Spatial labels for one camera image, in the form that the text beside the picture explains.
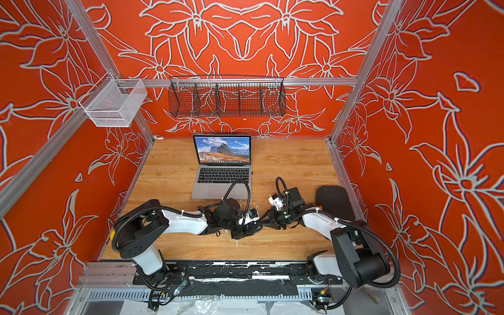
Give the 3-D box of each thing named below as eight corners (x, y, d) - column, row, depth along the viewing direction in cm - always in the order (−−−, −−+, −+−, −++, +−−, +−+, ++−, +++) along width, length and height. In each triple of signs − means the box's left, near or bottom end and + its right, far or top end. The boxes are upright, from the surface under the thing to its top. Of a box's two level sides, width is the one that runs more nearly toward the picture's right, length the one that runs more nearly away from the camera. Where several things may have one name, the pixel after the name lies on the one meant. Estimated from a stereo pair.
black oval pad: (319, 220, 89) (324, 213, 83) (313, 193, 98) (317, 186, 92) (349, 220, 89) (355, 213, 83) (340, 193, 98) (345, 185, 92)
